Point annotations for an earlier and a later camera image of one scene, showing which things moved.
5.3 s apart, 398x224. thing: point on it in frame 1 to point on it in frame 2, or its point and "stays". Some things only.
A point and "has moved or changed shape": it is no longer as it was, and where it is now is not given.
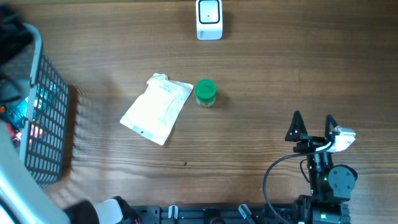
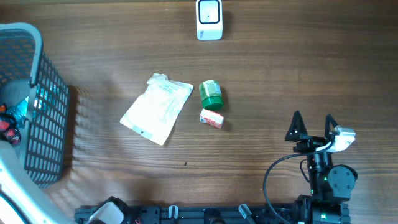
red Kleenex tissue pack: (35, 132) to (211, 118)
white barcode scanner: (209, 20) stays
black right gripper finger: (329, 134) stays
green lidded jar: (206, 92) has moved or changed shape
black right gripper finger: (297, 128) stays
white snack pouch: (155, 112) stays
